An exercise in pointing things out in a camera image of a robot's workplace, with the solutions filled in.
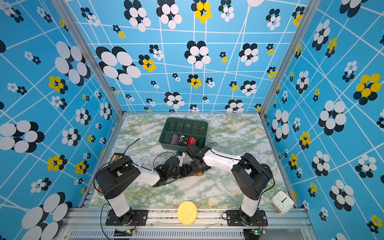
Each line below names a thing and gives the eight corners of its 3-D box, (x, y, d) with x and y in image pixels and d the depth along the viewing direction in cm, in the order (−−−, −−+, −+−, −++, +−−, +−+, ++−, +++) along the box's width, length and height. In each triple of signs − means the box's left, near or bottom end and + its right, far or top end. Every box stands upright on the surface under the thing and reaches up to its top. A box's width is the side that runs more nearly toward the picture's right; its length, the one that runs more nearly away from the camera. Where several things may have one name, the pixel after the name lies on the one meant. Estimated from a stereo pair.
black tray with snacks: (111, 162, 96) (110, 160, 94) (115, 154, 99) (113, 152, 97) (121, 162, 96) (119, 160, 94) (124, 154, 99) (122, 152, 97)
